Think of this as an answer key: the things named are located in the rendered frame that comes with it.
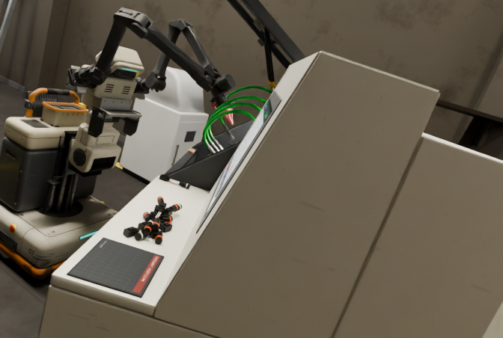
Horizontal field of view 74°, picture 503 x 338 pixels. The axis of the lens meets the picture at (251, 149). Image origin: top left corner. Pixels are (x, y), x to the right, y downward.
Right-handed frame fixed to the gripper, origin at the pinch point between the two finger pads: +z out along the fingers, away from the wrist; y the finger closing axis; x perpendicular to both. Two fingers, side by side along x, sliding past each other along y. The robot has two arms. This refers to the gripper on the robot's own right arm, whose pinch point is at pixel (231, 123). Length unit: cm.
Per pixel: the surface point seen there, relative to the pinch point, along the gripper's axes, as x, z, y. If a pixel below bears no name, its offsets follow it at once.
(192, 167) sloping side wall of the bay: -36.1, 12.4, -10.4
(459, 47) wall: 196, 14, 157
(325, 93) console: -96, 14, 52
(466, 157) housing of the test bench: -89, 34, 68
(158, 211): -73, 21, -7
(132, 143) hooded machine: 152, -46, -167
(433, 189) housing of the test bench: -90, 38, 61
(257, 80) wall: 221, -54, -28
